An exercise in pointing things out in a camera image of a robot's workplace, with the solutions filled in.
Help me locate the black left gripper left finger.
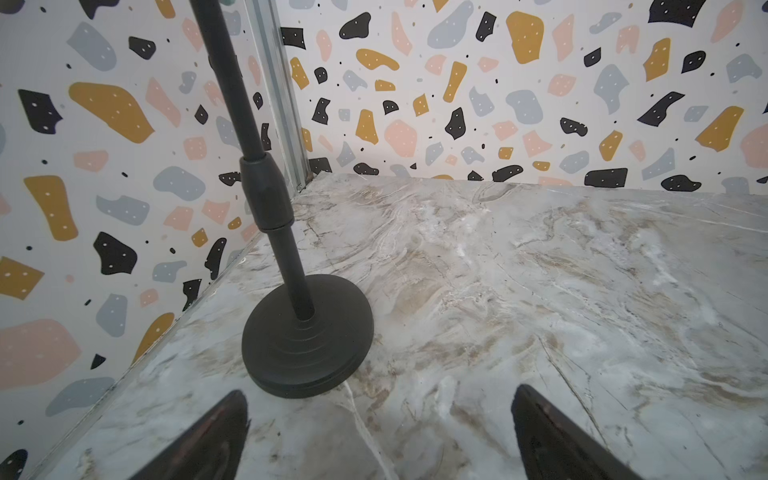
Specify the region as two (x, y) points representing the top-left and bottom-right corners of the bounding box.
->
(133, 390), (249, 480)

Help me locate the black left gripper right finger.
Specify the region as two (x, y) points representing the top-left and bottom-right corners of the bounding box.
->
(511, 384), (640, 480)

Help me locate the black microphone stand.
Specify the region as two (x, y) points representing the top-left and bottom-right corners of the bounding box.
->
(191, 1), (374, 399)

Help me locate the aluminium corner post left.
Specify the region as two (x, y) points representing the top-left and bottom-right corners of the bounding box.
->
(245, 0), (313, 197)

